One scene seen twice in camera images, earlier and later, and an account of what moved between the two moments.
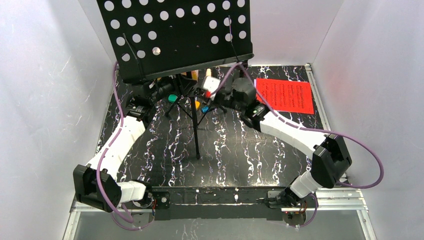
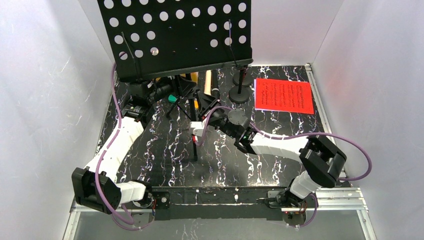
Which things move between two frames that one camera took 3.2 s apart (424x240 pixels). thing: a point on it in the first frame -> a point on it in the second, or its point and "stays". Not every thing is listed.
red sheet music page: x=288 y=95 stays
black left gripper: x=171 y=84 stays
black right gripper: x=219 y=98 -> x=209 y=110
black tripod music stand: x=157 y=39 stays
